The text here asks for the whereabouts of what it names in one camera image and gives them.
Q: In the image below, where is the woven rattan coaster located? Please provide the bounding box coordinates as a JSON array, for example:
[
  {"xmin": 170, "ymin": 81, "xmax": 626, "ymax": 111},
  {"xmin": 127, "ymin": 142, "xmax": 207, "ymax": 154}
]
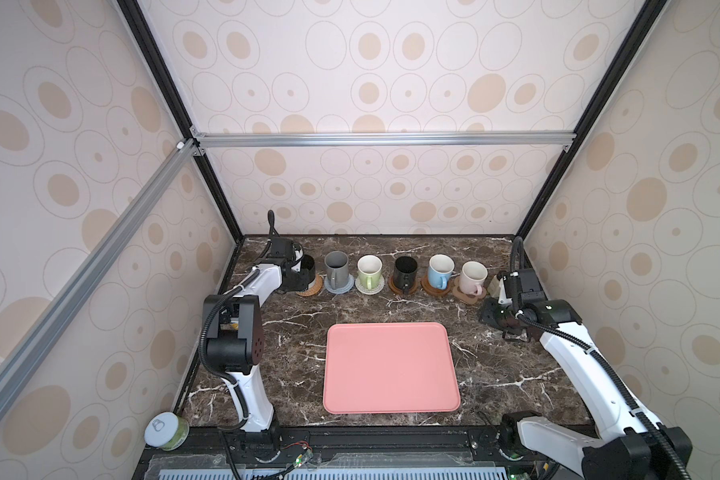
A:
[{"xmin": 298, "ymin": 274, "xmax": 324, "ymax": 297}]

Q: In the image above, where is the brown paw shaped coaster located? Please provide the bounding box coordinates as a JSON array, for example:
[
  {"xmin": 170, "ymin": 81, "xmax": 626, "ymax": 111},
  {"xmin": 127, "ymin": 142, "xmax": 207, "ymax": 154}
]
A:
[{"xmin": 452, "ymin": 283, "xmax": 487, "ymax": 305}]

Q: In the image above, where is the grey mug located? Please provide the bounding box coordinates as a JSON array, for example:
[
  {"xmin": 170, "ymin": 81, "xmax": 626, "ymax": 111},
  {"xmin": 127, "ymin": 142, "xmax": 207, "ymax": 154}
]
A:
[{"xmin": 324, "ymin": 251, "xmax": 349, "ymax": 287}]

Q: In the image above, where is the pink white mug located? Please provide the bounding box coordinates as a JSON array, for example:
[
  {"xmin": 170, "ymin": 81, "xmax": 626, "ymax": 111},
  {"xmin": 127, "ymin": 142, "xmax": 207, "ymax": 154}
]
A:
[{"xmin": 458, "ymin": 261, "xmax": 488, "ymax": 297}]

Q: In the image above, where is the light blue woven coaster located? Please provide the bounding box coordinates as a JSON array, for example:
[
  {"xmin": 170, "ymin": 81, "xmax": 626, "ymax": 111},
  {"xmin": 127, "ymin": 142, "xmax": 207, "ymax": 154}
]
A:
[{"xmin": 324, "ymin": 274, "xmax": 355, "ymax": 295}]

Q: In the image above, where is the green white mug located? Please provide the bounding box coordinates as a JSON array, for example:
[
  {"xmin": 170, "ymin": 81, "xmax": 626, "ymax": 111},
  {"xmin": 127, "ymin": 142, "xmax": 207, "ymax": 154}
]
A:
[{"xmin": 357, "ymin": 255, "xmax": 383, "ymax": 275}]

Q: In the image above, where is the multicolour stitched white coaster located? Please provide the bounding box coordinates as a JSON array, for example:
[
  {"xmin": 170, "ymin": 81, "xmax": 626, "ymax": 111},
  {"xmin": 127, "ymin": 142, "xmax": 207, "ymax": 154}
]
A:
[{"xmin": 355, "ymin": 272, "xmax": 385, "ymax": 295}]

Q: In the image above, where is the light blue mug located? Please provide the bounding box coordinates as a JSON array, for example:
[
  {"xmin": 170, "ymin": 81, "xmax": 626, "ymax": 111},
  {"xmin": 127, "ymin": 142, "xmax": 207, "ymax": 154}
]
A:
[{"xmin": 427, "ymin": 254, "xmax": 455, "ymax": 291}]

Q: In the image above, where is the black mug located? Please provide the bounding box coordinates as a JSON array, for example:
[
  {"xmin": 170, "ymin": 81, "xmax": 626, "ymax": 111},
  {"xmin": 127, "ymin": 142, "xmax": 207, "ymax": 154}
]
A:
[
  {"xmin": 300, "ymin": 254, "xmax": 316, "ymax": 285},
  {"xmin": 392, "ymin": 256, "xmax": 418, "ymax": 290}
]

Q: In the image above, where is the round brown wooden coaster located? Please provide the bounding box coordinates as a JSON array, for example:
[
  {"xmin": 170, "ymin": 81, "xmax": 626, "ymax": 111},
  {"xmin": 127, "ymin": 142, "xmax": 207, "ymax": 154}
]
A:
[{"xmin": 420, "ymin": 278, "xmax": 453, "ymax": 298}]

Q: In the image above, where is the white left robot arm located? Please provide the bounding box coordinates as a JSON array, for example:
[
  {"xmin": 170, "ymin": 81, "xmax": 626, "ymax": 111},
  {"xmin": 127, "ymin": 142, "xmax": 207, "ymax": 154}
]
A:
[{"xmin": 198, "ymin": 231, "xmax": 316, "ymax": 433}]

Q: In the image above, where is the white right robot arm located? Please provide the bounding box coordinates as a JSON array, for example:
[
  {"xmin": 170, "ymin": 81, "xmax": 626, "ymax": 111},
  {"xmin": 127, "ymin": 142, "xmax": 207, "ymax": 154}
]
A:
[{"xmin": 479, "ymin": 268, "xmax": 693, "ymax": 479}]

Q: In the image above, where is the aluminium back crossbar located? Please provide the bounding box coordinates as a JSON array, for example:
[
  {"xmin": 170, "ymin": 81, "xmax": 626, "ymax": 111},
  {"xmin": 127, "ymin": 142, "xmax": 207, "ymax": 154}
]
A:
[{"xmin": 195, "ymin": 130, "xmax": 576, "ymax": 150}]

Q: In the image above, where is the pink tray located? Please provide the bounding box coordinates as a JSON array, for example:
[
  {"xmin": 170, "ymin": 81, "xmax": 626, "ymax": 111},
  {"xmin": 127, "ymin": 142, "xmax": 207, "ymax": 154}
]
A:
[{"xmin": 323, "ymin": 322, "xmax": 461, "ymax": 415}]

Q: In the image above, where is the green jar white lid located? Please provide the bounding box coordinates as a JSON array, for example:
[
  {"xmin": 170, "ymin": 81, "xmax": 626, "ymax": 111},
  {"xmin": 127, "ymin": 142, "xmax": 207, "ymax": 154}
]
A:
[{"xmin": 144, "ymin": 412, "xmax": 190, "ymax": 451}]

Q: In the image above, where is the aluminium left side bar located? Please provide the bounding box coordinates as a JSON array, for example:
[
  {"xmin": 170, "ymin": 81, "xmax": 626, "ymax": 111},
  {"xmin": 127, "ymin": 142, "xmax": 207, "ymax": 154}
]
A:
[{"xmin": 0, "ymin": 138, "xmax": 198, "ymax": 422}]

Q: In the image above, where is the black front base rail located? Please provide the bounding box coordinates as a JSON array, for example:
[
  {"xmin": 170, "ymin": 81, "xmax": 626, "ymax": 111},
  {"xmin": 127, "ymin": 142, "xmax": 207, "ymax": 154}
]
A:
[{"xmin": 131, "ymin": 424, "xmax": 649, "ymax": 480}]

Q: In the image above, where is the black corner frame post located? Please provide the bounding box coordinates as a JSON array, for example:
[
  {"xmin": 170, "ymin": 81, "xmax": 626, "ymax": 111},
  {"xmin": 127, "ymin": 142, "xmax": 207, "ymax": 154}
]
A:
[{"xmin": 115, "ymin": 0, "xmax": 245, "ymax": 244}]

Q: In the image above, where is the black right corner post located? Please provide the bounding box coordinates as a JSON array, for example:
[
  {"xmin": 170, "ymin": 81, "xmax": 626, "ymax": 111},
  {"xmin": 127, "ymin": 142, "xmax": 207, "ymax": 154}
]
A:
[{"xmin": 516, "ymin": 0, "xmax": 669, "ymax": 239}]

